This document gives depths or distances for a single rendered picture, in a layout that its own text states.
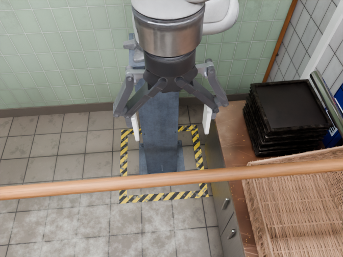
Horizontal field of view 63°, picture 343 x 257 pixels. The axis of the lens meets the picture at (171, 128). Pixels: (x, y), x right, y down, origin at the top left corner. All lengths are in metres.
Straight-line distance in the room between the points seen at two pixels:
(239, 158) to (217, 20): 0.66
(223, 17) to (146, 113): 0.60
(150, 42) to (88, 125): 1.96
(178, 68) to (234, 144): 1.09
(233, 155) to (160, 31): 1.12
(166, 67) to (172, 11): 0.09
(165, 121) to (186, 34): 1.13
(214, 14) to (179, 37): 0.73
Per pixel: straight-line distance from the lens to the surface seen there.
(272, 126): 1.27
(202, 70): 0.44
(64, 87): 2.21
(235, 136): 1.47
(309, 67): 1.72
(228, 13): 1.11
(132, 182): 0.63
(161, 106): 1.37
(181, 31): 0.35
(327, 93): 0.93
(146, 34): 0.36
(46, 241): 1.97
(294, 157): 1.26
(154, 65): 0.39
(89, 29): 1.84
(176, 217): 1.86
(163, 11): 0.33
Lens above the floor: 1.77
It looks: 55 degrees down
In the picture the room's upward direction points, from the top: straight up
